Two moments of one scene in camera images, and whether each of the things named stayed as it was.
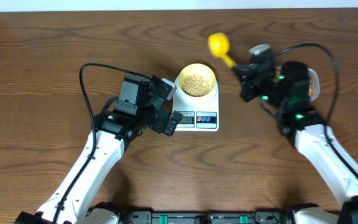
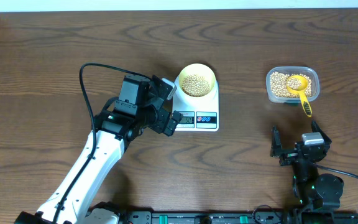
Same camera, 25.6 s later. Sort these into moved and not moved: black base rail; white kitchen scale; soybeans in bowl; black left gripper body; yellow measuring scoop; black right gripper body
Moved: yellow measuring scoop; black right gripper body
Not moved: soybeans in bowl; black left gripper body; white kitchen scale; black base rail
